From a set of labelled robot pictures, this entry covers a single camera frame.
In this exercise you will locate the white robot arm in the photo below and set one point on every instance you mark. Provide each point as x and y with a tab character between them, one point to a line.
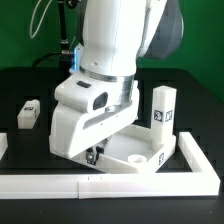
117	32

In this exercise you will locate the white L-shaped obstacle fixture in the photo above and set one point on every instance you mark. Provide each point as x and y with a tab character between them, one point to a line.
201	180

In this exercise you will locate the white part at left edge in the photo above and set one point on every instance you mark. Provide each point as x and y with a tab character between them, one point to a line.
3	144

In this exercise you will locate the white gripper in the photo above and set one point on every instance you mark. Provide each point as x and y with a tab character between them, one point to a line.
73	131

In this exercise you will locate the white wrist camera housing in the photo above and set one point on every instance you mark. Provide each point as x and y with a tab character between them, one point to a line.
82	93

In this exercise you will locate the white desk tabletop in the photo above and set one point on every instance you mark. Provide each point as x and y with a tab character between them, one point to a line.
130	151

